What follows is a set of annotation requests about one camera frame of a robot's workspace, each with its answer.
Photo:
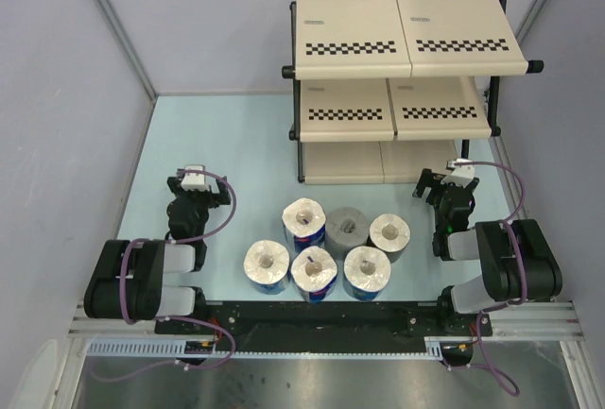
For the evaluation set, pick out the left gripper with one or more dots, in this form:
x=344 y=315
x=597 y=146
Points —
x=220 y=197

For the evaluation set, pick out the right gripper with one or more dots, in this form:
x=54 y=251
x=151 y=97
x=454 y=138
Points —
x=431 y=179

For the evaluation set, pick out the dark green paper roll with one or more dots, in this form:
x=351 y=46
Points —
x=391 y=234

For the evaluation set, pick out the light blue paper roll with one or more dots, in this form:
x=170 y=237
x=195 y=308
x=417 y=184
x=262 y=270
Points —
x=367 y=272
x=266 y=265

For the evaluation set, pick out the grey paper roll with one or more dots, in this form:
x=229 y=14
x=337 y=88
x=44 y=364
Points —
x=345 y=229

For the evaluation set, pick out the Tempo dark blue paper roll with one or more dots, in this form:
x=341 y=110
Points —
x=304 y=224

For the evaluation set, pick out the dark blue paper roll front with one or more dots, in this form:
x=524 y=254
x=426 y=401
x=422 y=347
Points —
x=314 y=273

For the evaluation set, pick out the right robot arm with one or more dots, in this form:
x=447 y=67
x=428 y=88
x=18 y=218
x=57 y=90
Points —
x=516 y=262

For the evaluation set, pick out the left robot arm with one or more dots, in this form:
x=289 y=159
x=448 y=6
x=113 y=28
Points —
x=128 y=279

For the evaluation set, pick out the beige three-tier shelf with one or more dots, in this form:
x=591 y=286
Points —
x=383 y=89

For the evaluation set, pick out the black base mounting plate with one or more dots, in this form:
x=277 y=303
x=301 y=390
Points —
x=321 y=321

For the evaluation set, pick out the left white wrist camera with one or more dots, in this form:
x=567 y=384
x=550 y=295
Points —
x=193 y=179

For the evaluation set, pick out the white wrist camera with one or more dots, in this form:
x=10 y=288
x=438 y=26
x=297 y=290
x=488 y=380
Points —
x=461 y=173
x=193 y=179

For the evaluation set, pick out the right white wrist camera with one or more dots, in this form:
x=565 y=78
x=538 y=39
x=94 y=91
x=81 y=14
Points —
x=461 y=173

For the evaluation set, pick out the white slotted cable duct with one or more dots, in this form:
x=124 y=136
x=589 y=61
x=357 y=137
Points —
x=424 y=348

